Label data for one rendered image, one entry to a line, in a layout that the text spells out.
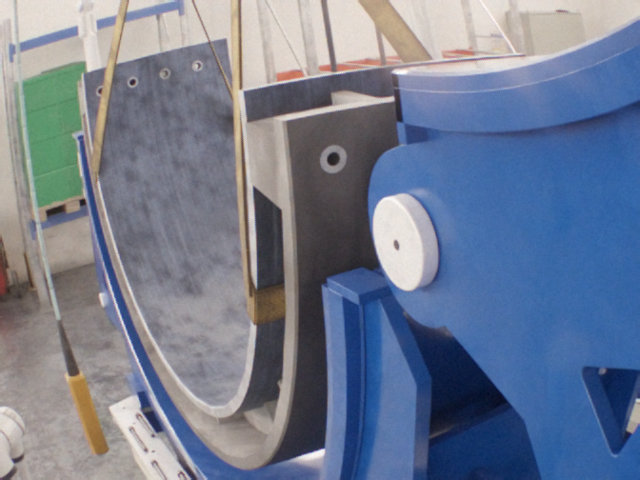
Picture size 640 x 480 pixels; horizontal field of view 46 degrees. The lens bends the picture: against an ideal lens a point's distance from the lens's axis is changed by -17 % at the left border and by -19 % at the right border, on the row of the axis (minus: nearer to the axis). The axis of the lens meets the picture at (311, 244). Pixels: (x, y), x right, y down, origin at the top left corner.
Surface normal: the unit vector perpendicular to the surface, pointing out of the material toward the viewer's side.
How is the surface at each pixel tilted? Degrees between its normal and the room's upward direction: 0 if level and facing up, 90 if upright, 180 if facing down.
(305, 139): 94
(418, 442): 97
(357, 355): 99
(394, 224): 90
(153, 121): 75
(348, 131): 94
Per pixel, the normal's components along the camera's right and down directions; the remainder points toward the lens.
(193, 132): 0.33, -0.20
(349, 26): 0.44, 0.22
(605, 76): -0.89, 0.25
